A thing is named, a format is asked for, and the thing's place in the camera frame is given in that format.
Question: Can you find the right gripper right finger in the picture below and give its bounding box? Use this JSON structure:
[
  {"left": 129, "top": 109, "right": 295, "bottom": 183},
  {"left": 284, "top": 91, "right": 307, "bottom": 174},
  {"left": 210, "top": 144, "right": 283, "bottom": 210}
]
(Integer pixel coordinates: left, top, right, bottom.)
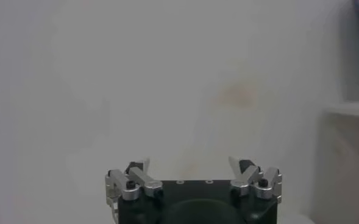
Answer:
[{"left": 228, "top": 156, "right": 283, "bottom": 204}]

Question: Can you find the white side desk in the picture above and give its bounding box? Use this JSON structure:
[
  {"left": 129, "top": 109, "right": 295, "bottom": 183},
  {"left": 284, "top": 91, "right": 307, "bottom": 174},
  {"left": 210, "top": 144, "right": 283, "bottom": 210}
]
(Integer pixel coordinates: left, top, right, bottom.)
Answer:
[{"left": 324, "top": 102, "right": 359, "bottom": 224}]

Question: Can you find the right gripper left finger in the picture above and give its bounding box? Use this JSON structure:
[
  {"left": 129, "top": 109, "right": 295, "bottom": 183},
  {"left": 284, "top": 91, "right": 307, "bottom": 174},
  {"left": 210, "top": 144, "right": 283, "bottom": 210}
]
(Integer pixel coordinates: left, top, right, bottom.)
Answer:
[{"left": 105, "top": 156, "right": 164, "bottom": 205}]

